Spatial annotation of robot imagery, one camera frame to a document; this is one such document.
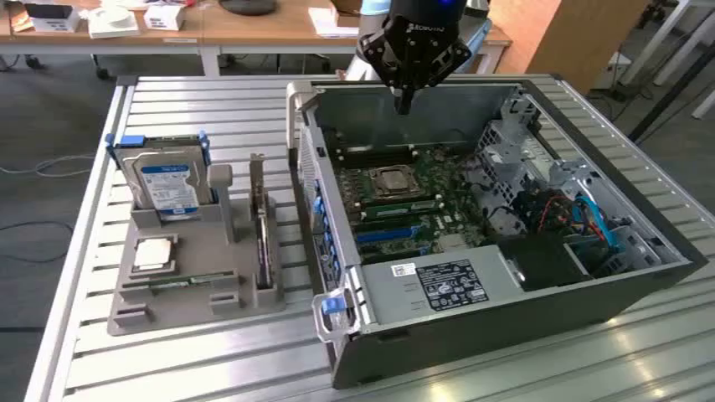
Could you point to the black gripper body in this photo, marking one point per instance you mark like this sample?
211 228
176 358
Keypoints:
421 33

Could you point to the Nvidia graphics card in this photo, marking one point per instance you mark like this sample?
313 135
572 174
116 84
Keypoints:
261 234

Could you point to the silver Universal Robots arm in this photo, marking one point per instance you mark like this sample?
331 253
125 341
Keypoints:
357 69

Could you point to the white paper stack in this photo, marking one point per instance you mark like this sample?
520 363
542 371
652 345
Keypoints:
329 25

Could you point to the brown cardboard box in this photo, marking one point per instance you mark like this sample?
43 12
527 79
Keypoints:
345 6

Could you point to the wooden desk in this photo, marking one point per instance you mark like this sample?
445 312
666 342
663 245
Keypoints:
167 35
268 29

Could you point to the wooden cabinet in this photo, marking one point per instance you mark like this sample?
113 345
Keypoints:
586 42

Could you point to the black round base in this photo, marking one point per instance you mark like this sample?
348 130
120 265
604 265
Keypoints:
248 6

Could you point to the metal drive cage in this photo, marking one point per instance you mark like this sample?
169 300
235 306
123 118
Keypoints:
503 167

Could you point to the white floor unit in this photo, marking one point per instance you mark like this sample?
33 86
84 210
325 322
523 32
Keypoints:
611 71

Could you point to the CPU with paste residue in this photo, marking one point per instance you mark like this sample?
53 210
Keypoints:
393 180

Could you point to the metal CPU socket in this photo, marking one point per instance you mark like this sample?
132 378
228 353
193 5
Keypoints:
391 193

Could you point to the blue card retention clip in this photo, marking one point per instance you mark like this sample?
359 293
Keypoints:
327 242
335 263
319 206

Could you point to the green RAM stick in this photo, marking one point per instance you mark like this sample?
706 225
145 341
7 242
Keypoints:
167 282
391 212

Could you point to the white printed carton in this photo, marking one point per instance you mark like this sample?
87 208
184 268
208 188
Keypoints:
164 19

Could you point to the green motherboard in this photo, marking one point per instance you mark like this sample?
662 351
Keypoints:
452 222

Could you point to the black pole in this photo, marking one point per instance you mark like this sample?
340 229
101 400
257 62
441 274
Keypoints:
675 95

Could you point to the long expansion slot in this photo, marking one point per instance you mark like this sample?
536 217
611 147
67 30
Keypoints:
385 235

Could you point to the white device on desk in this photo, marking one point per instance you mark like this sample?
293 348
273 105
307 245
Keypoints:
112 25

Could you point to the hard disk with blue carrier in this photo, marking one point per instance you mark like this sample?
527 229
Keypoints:
167 184

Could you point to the black caster wheel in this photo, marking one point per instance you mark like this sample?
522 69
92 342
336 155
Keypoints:
101 73
33 63

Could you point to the metal disk bay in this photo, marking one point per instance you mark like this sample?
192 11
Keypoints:
631 251

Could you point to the grey power supply unit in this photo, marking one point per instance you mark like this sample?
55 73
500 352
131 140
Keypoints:
391 293

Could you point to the white box with black lid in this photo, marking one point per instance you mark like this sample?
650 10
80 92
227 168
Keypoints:
52 21

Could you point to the grey printed parts rack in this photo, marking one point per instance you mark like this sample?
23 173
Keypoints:
189 255

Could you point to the blue case latch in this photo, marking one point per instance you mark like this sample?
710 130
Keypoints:
331 305

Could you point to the silver CPU chip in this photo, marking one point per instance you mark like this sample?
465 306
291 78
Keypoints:
153 254

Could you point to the black open PC case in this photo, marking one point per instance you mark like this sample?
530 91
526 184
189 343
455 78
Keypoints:
475 356

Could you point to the white table frame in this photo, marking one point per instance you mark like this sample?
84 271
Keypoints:
703 104

